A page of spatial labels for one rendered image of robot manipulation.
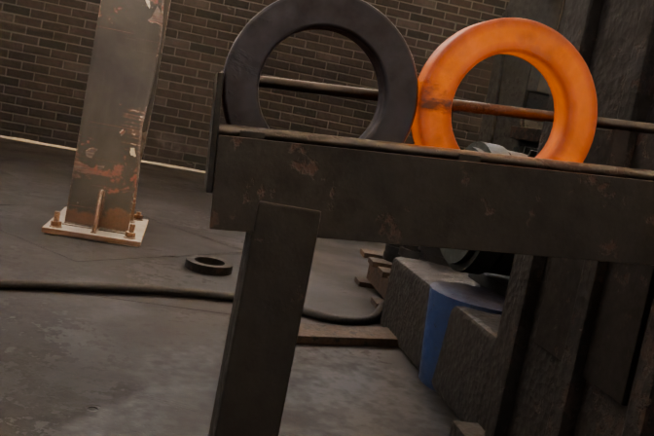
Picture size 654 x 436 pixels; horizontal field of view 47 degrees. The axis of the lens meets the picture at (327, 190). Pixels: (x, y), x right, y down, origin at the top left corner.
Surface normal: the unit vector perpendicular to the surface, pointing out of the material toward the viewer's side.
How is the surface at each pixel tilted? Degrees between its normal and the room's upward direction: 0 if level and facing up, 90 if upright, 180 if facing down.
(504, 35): 90
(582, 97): 90
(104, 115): 90
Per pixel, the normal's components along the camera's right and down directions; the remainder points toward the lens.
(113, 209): 0.17, 0.12
